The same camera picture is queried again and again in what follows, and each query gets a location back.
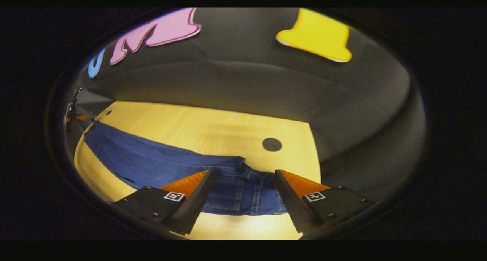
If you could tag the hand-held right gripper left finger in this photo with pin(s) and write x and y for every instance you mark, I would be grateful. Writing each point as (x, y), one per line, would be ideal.
(194, 207)

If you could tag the black backdrop cloth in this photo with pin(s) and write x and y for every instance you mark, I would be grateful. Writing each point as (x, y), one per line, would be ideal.
(266, 82)

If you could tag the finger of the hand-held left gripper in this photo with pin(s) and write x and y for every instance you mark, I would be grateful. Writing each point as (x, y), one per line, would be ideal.
(81, 117)

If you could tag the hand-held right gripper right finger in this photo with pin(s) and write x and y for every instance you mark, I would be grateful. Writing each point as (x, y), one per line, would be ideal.
(291, 204)

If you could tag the blue denim jeans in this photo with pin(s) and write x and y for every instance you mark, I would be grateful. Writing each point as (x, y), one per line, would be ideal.
(152, 158)

